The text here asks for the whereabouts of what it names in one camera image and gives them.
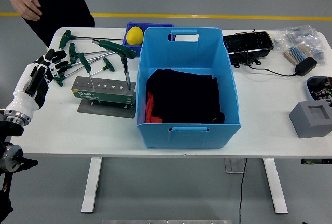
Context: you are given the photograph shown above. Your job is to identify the yellow lemon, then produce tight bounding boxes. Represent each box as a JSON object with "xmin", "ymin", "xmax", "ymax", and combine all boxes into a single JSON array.
[{"xmin": 126, "ymin": 26, "xmax": 144, "ymax": 46}]

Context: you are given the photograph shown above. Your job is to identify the black plastic case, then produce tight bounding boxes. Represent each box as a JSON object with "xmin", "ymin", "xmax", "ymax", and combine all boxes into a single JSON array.
[{"xmin": 222, "ymin": 31, "xmax": 275, "ymax": 69}]

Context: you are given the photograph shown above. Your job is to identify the clear plastic parts bags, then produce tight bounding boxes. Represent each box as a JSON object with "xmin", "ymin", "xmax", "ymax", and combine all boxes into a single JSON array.
[{"xmin": 272, "ymin": 24, "xmax": 327, "ymax": 66}]

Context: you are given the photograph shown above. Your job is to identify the white table leg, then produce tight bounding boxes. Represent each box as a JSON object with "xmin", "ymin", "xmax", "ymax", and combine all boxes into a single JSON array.
[
  {"xmin": 81, "ymin": 157, "xmax": 103, "ymax": 214},
  {"xmin": 262, "ymin": 158, "xmax": 288, "ymax": 214}
]

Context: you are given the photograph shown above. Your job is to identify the person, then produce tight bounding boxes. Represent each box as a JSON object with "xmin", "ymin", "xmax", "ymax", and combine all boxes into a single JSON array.
[{"xmin": 0, "ymin": 0, "xmax": 96, "ymax": 48}]

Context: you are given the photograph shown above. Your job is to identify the black cloth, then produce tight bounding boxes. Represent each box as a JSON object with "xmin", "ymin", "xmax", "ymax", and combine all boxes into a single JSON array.
[{"xmin": 145, "ymin": 68, "xmax": 226, "ymax": 125}]

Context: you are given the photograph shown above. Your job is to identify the black power adapter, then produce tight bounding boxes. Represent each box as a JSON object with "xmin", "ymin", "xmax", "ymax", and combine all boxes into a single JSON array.
[{"xmin": 294, "ymin": 56, "xmax": 318, "ymax": 77}]

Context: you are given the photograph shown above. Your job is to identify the largest green T-handle hex wrench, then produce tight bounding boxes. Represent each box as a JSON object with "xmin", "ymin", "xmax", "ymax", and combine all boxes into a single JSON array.
[{"xmin": 91, "ymin": 39, "xmax": 139, "ymax": 92}]

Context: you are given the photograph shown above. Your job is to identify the grey recessed block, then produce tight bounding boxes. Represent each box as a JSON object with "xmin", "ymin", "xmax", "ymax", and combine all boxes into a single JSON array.
[{"xmin": 288, "ymin": 100, "xmax": 332, "ymax": 139}]

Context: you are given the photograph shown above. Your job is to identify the black table control panel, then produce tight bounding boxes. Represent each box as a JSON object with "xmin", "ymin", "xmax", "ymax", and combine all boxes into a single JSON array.
[{"xmin": 301, "ymin": 158, "xmax": 332, "ymax": 165}]

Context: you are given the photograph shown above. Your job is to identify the black hanging cable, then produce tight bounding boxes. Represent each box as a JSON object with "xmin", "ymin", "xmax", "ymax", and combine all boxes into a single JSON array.
[{"xmin": 238, "ymin": 158, "xmax": 247, "ymax": 224}]

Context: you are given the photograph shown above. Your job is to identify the person's right hand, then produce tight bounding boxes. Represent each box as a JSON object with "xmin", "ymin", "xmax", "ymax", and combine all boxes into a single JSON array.
[{"xmin": 9, "ymin": 0, "xmax": 43, "ymax": 22}]

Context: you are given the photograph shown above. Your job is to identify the blue tray with electronic parts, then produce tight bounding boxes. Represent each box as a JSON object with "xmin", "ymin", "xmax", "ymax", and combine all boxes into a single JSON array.
[{"xmin": 306, "ymin": 76, "xmax": 332, "ymax": 105}]

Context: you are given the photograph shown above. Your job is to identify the taped resistor bundle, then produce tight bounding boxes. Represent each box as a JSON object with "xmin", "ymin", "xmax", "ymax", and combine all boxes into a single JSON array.
[{"xmin": 283, "ymin": 44, "xmax": 313, "ymax": 66}]

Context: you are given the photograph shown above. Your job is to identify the black adapter cable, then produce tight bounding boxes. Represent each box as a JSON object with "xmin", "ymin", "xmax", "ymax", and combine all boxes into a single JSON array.
[{"xmin": 234, "ymin": 29, "xmax": 298, "ymax": 77}]

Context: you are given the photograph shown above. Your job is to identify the green steel SATA tool stand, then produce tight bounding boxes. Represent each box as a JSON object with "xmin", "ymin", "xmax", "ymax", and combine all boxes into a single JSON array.
[{"xmin": 71, "ymin": 76, "xmax": 137, "ymax": 119}]

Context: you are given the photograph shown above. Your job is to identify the thin green T-handle hex wrench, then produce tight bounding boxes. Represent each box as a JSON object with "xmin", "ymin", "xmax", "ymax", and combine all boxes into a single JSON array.
[{"xmin": 77, "ymin": 52, "xmax": 94, "ymax": 89}]

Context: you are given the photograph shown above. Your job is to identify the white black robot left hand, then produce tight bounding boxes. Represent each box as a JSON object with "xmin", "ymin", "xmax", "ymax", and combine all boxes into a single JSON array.
[{"xmin": 4, "ymin": 49, "xmax": 71, "ymax": 118}]

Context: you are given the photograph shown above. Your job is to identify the grey under-table bracket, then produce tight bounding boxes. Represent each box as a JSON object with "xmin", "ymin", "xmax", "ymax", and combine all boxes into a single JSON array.
[{"xmin": 224, "ymin": 158, "xmax": 246, "ymax": 174}]

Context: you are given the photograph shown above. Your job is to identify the small dark blue bin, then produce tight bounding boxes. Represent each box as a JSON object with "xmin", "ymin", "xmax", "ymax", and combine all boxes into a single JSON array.
[{"xmin": 122, "ymin": 21, "xmax": 175, "ymax": 58}]

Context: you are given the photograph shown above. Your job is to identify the red cloth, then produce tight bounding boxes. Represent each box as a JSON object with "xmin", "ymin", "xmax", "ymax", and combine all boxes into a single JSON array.
[{"xmin": 144, "ymin": 91, "xmax": 163, "ymax": 124}]

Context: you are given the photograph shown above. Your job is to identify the large light blue plastic box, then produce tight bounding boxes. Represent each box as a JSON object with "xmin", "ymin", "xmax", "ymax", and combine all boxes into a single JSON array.
[{"xmin": 136, "ymin": 26, "xmax": 242, "ymax": 150}]

